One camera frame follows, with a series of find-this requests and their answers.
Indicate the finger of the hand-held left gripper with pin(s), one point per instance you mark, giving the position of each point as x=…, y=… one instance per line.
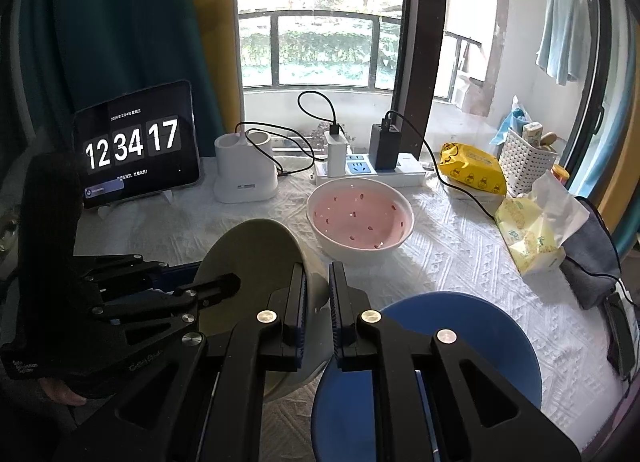
x=125, y=269
x=210, y=289

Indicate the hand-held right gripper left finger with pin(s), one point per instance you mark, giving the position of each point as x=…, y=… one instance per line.
x=300, y=317

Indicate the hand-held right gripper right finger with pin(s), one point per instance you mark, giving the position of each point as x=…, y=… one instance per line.
x=336, y=317

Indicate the blue plate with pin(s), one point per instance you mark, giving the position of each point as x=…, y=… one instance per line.
x=180, y=276

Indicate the cream bowl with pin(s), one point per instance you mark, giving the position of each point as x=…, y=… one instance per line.
x=250, y=252

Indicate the blue bowl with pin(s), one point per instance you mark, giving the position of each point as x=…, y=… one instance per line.
x=500, y=357

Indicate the person's left hand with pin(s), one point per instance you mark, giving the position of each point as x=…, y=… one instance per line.
x=62, y=392

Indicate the white tablet stand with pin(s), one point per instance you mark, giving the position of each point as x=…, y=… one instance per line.
x=167, y=196

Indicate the tablet with clock display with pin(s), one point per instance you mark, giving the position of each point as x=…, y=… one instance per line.
x=135, y=177

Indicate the pink and white strainer bowl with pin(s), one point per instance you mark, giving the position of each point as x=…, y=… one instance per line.
x=360, y=212

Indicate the white desk lamp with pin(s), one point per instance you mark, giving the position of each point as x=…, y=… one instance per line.
x=245, y=177

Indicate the white tablecloth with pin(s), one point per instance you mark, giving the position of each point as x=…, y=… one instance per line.
x=450, y=252

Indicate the white charger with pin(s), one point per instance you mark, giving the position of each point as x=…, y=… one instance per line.
x=336, y=154

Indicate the white power strip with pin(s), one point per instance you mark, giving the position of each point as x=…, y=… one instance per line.
x=407, y=169

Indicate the black charger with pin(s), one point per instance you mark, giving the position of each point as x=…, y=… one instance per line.
x=385, y=149

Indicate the yellow wipes packet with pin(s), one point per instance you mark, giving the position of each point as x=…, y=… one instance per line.
x=472, y=172

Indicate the yellow tissue pack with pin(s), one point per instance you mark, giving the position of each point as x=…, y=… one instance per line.
x=530, y=232

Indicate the white plastic basket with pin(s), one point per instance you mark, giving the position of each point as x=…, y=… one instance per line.
x=525, y=167

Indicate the yellow curtain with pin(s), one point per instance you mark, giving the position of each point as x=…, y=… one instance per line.
x=215, y=42

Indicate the teal curtain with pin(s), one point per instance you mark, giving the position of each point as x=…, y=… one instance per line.
x=125, y=17

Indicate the grey pouch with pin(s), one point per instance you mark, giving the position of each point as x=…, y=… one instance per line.
x=590, y=257

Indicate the blue plastic bag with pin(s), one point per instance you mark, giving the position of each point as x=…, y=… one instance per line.
x=512, y=119

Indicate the orange lidded jar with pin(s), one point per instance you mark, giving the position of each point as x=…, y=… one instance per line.
x=560, y=174

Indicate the small carton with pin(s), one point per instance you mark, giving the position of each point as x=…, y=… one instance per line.
x=532, y=134

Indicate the balcony railing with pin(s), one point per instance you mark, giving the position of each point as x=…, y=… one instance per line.
x=320, y=14

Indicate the light blue hanging towel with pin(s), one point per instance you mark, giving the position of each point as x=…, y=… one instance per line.
x=562, y=37

